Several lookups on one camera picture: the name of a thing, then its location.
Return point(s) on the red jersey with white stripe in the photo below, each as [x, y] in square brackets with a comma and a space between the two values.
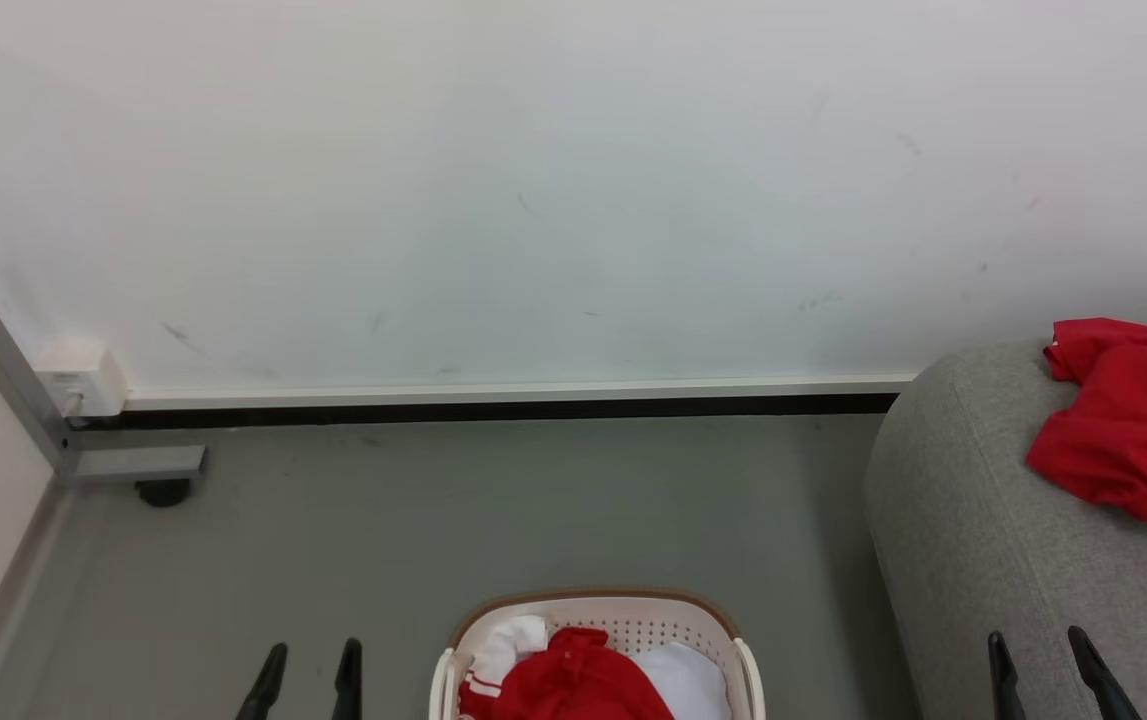
[1133, 430]

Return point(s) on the white cloth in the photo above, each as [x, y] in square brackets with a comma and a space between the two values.
[688, 685]

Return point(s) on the red garment with white sleeves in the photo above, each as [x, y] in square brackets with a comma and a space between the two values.
[573, 680]

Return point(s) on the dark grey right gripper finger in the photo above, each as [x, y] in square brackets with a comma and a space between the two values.
[1005, 690]
[1103, 685]

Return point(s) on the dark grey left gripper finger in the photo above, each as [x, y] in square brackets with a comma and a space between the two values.
[349, 685]
[263, 690]

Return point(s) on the grey metal frame post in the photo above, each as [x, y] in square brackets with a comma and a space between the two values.
[8, 370]

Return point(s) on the black skirting strip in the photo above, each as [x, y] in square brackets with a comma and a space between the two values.
[493, 412]

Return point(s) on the white laundry basket brown rim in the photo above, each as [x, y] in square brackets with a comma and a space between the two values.
[633, 622]

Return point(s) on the grey fabric sofa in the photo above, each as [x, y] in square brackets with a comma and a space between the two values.
[973, 560]

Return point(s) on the white wall socket box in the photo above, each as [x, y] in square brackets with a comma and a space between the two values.
[83, 378]

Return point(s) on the black caster wheel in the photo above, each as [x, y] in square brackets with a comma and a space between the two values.
[163, 492]

